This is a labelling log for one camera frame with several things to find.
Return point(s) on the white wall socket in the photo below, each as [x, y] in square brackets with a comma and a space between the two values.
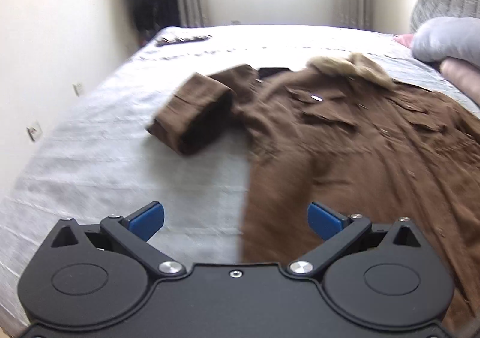
[78, 89]
[34, 131]

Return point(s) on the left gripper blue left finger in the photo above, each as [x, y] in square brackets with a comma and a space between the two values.
[129, 236]

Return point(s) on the grey striped bedspread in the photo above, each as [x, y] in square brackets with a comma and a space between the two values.
[103, 161]

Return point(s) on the brown coat with fur collar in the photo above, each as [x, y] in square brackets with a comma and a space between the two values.
[343, 133]

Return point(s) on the grey quilted headboard pillow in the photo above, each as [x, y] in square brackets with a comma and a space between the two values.
[425, 10]

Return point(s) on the white wall socket far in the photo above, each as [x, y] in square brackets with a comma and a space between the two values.
[78, 89]

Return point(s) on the pink folded duvet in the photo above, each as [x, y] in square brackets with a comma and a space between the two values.
[463, 75]

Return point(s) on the white wall socket near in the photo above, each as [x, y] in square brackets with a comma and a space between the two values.
[34, 131]

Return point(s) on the grey folded duvet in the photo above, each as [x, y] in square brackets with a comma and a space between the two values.
[446, 37]

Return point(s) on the small folded patterned cloth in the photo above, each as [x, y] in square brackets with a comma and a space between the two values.
[164, 41]

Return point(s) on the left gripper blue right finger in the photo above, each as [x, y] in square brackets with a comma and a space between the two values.
[339, 233]

